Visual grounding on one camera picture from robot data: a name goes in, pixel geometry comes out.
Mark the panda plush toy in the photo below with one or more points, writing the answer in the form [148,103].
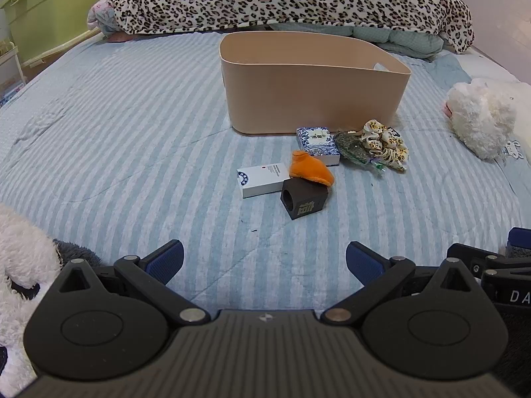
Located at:
[25,257]

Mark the black cube block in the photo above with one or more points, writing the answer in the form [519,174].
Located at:
[308,200]

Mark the pink floral cloth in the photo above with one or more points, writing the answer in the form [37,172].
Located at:
[101,16]

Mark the white long box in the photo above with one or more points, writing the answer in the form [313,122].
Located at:
[259,180]

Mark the light green quilt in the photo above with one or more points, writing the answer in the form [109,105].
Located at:
[408,42]

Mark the dark green packet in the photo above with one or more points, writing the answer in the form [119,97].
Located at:
[349,145]

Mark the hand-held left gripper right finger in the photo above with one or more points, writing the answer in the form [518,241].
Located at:
[365,262]

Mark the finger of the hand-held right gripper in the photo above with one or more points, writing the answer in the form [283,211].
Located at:
[477,257]
[519,237]

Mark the white plush toy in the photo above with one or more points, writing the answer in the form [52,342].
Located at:
[481,116]

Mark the beige storage bin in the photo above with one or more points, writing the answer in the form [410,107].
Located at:
[311,91]

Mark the green plastic storage box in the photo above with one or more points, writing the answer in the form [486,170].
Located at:
[62,16]

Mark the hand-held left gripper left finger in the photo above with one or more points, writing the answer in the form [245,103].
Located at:
[165,262]

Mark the orange sock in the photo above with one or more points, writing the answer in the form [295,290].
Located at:
[311,170]

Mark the blue patterned box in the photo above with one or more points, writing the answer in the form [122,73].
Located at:
[316,141]

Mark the blue striped bed sheet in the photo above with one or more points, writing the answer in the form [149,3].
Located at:
[124,141]

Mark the white rack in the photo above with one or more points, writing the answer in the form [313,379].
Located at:
[10,70]

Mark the leopard print scrunchie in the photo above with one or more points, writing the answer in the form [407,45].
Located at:
[386,149]

